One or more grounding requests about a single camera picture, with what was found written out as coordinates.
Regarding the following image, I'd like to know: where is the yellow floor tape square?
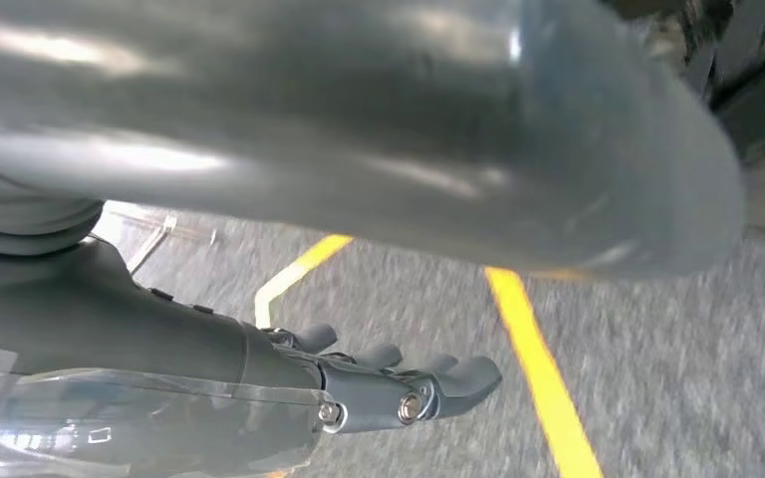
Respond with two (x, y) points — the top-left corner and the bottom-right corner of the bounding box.
(253, 232), (606, 478)

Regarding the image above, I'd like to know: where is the stainless steel workbench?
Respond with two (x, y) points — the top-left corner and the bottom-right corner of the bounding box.
(92, 200), (220, 275)

